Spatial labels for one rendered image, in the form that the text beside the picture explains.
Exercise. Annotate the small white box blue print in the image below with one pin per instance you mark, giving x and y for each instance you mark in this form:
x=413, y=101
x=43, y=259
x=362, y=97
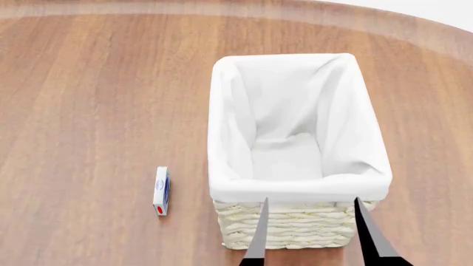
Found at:
x=162, y=191

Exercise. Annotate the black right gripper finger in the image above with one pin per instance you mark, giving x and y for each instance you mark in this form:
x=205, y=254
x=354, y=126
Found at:
x=373, y=243

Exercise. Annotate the white cloth basket liner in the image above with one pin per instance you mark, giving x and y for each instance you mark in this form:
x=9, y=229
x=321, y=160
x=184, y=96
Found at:
x=288, y=116

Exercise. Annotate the cream woven wicker basket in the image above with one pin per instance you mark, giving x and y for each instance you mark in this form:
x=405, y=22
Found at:
x=306, y=224

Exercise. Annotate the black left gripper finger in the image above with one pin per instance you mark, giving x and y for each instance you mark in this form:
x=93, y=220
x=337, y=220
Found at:
x=258, y=238

